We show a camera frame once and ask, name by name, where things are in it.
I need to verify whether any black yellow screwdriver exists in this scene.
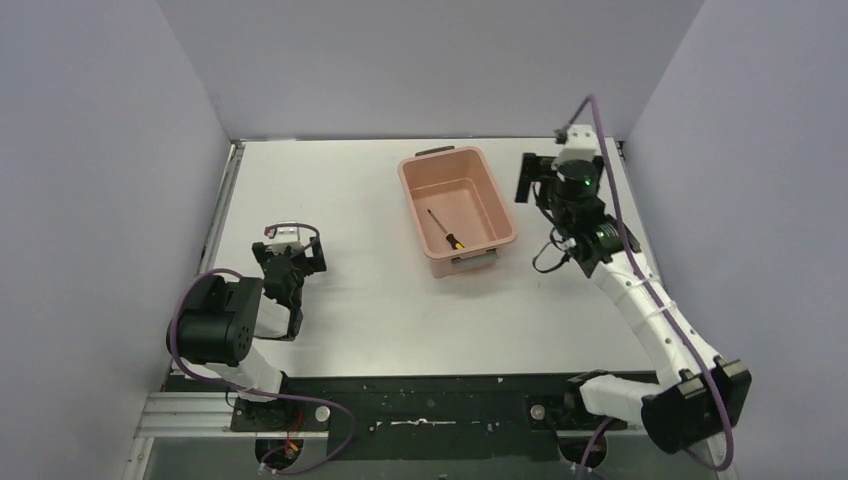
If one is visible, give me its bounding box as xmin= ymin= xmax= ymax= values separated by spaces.
xmin=427 ymin=209 xmax=465 ymax=250

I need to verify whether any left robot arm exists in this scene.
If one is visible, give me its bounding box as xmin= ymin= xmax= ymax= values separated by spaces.
xmin=165 ymin=236 xmax=327 ymax=430

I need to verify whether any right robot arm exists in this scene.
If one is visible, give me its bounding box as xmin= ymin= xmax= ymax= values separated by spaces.
xmin=515 ymin=153 xmax=752 ymax=454

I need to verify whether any pink plastic bin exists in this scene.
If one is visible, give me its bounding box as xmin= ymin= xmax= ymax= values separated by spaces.
xmin=397 ymin=146 xmax=518 ymax=278

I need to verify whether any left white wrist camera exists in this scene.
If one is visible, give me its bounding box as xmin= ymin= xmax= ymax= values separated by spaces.
xmin=264 ymin=222 xmax=303 ymax=254

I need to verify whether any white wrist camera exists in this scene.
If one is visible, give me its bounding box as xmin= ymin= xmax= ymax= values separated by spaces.
xmin=264 ymin=222 xmax=303 ymax=254
xmin=555 ymin=124 xmax=599 ymax=163

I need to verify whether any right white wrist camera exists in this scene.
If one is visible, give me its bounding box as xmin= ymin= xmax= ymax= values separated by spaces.
xmin=555 ymin=124 xmax=599 ymax=163

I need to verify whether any left side aluminium rail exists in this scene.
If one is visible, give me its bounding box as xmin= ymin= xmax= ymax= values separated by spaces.
xmin=197 ymin=140 xmax=245 ymax=273

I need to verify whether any aluminium rail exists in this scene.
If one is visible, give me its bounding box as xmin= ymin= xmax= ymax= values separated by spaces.
xmin=197 ymin=140 xmax=245 ymax=273
xmin=135 ymin=389 xmax=730 ymax=440

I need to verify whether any aluminium front rail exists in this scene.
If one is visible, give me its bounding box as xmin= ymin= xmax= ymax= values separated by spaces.
xmin=135 ymin=389 xmax=730 ymax=440

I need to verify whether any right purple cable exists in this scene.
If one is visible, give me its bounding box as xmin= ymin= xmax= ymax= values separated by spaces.
xmin=566 ymin=93 xmax=737 ymax=480

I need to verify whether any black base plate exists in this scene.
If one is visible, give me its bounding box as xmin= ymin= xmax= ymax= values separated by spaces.
xmin=162 ymin=372 xmax=697 ymax=462

